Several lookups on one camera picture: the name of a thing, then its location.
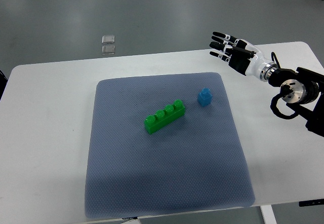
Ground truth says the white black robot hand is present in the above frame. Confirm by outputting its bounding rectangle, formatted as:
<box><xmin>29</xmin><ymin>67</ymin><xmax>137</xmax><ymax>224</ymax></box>
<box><xmin>210</xmin><ymin>31</ymin><xmax>278</xmax><ymax>82</ymax></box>

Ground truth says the white table leg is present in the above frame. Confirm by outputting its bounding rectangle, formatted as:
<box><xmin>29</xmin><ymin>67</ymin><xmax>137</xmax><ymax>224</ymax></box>
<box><xmin>260</xmin><ymin>205</ymin><xmax>277</xmax><ymax>224</ymax></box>

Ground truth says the lower metal floor plate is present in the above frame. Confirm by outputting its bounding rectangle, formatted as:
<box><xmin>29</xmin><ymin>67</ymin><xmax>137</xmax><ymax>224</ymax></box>
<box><xmin>102</xmin><ymin>45</ymin><xmax>115</xmax><ymax>55</ymax></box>

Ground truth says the metal floor plate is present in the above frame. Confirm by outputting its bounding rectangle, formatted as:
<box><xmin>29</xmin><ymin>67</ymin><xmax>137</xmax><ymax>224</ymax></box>
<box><xmin>102</xmin><ymin>45</ymin><xmax>115</xmax><ymax>55</ymax></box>
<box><xmin>102</xmin><ymin>34</ymin><xmax>115</xmax><ymax>44</ymax></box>

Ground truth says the upper metal floor plate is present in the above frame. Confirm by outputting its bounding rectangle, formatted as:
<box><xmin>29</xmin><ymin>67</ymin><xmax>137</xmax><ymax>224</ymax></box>
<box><xmin>102</xmin><ymin>34</ymin><xmax>115</xmax><ymax>44</ymax></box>

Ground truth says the black table control panel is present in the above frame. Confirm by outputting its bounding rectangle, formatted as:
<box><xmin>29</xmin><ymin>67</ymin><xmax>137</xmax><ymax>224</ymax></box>
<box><xmin>299</xmin><ymin>199</ymin><xmax>324</xmax><ymax>207</ymax></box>

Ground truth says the blue-grey foam mat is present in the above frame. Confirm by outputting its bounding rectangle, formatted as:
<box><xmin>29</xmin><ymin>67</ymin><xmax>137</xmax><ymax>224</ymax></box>
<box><xmin>85</xmin><ymin>72</ymin><xmax>255</xmax><ymax>218</ymax></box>

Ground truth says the small blue block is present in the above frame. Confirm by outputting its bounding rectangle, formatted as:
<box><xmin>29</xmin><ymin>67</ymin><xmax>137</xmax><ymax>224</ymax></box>
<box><xmin>197</xmin><ymin>88</ymin><xmax>213</xmax><ymax>107</ymax></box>

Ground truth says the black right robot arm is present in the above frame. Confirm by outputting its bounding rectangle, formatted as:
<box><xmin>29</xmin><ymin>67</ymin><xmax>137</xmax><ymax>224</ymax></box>
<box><xmin>268</xmin><ymin>67</ymin><xmax>323</xmax><ymax>136</ymax></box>

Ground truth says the long green block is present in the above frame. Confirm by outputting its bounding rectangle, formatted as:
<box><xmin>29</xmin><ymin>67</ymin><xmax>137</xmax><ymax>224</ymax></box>
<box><xmin>144</xmin><ymin>99</ymin><xmax>186</xmax><ymax>134</ymax></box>

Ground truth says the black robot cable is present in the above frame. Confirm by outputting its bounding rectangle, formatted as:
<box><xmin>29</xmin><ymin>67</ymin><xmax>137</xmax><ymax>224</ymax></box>
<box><xmin>269</xmin><ymin>52</ymin><xmax>302</xmax><ymax>119</ymax></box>

